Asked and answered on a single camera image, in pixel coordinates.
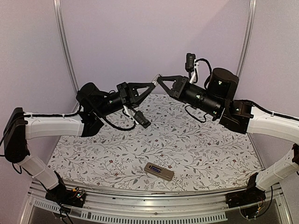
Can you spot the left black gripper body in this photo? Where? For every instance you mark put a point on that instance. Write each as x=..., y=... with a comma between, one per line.
x=124, y=93

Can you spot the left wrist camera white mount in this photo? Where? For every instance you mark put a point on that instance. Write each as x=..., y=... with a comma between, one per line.
x=136, y=116

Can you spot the white remote control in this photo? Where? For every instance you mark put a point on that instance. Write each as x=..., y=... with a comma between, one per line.
x=165, y=173

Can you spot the remote battery cover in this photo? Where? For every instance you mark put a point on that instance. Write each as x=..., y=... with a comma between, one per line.
x=154, y=80

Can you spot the right aluminium frame post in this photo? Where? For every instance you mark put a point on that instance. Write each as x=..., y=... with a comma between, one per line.
x=247, y=37

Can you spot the aluminium frame post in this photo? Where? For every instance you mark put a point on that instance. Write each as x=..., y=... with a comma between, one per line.
x=64, y=44
x=247, y=37

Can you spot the floral patterned table mat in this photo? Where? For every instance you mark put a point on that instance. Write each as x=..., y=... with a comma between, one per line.
x=203, y=156

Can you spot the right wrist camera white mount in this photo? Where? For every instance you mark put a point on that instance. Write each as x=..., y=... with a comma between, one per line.
x=191, y=67

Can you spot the front aluminium rail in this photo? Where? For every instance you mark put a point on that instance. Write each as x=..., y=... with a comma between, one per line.
x=105, y=205

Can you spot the left aluminium frame post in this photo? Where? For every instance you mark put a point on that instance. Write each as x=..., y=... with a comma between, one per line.
x=64, y=44

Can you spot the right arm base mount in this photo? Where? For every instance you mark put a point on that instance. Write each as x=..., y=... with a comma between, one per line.
x=250, y=195

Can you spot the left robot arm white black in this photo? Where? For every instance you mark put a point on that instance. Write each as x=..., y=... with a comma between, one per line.
x=94, y=107

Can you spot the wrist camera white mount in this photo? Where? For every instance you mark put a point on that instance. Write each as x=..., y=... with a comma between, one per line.
x=191, y=67
x=136, y=116

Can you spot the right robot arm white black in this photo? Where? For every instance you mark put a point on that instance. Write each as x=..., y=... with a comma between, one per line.
x=240, y=116

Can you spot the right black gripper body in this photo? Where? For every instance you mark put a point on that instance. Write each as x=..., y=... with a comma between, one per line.
x=180, y=91

